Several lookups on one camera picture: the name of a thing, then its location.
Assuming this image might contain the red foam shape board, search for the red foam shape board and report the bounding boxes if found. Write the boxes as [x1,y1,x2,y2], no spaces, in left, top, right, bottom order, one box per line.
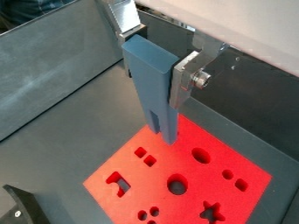
[84,115,272,224]

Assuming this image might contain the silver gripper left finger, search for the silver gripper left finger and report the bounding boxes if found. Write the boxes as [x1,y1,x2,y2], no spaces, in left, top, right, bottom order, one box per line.
[104,0,146,46]

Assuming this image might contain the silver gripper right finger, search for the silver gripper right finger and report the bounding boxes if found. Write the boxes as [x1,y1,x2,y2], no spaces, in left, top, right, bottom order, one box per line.
[169,32,228,109]

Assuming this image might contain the blue double-square peg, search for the blue double-square peg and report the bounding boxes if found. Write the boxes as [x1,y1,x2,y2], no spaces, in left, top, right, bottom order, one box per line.
[121,35,178,144]

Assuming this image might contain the black curved holder bracket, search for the black curved holder bracket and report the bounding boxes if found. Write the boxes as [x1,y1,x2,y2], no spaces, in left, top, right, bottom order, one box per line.
[0,185,50,224]

